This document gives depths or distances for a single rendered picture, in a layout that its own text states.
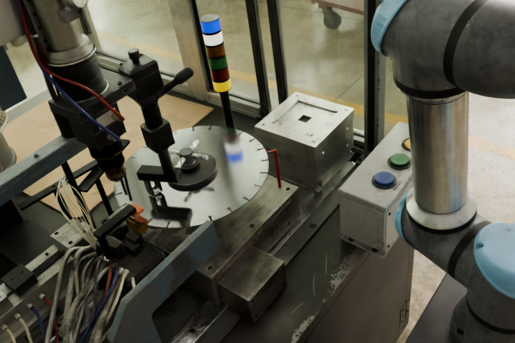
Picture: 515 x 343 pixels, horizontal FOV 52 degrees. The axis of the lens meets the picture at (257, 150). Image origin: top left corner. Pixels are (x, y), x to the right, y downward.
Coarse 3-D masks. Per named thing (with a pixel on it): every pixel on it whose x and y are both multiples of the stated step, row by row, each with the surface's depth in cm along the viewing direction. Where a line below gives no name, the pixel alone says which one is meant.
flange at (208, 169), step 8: (200, 152) 115; (176, 160) 114; (200, 160) 113; (208, 160) 112; (184, 168) 109; (192, 168) 109; (200, 168) 110; (208, 168) 110; (216, 168) 111; (184, 176) 109; (192, 176) 109; (200, 176) 109; (208, 176) 108; (176, 184) 108; (184, 184) 107; (192, 184) 107; (200, 184) 108
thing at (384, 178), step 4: (380, 172) 110; (384, 172) 110; (388, 172) 110; (376, 176) 110; (380, 176) 110; (384, 176) 109; (388, 176) 109; (392, 176) 109; (376, 180) 109; (380, 180) 109; (384, 180) 108; (388, 180) 108; (392, 180) 108; (380, 184) 108; (384, 184) 108; (388, 184) 108
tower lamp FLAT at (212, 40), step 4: (220, 32) 124; (204, 36) 125; (208, 36) 123; (212, 36) 123; (216, 36) 124; (220, 36) 124; (208, 40) 124; (212, 40) 124; (216, 40) 124; (220, 40) 125; (208, 44) 125; (212, 44) 125; (216, 44) 125
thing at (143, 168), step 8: (160, 152) 98; (168, 152) 99; (160, 160) 100; (168, 160) 100; (144, 168) 104; (152, 168) 104; (160, 168) 103; (168, 168) 101; (176, 168) 103; (144, 176) 103; (152, 176) 103; (160, 176) 102; (168, 176) 102; (176, 176) 101; (160, 184) 106; (152, 192) 105
